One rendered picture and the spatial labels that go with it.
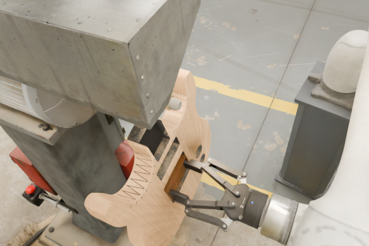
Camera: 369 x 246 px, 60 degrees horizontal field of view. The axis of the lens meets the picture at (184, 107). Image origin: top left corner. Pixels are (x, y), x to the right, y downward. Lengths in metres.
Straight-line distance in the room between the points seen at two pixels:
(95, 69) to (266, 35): 2.58
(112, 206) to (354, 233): 0.36
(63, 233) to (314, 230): 1.31
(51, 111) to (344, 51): 1.00
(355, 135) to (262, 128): 1.61
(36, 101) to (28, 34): 0.27
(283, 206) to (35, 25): 0.54
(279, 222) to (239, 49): 2.18
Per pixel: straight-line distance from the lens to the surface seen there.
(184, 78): 0.65
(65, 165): 1.06
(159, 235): 0.80
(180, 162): 0.76
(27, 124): 0.90
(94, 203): 0.55
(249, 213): 0.70
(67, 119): 0.75
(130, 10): 0.38
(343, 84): 1.37
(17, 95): 0.74
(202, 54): 2.71
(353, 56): 1.30
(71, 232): 1.65
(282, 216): 0.69
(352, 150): 0.58
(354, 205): 0.55
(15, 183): 2.31
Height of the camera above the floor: 1.72
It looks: 48 degrees down
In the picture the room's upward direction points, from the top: 8 degrees counter-clockwise
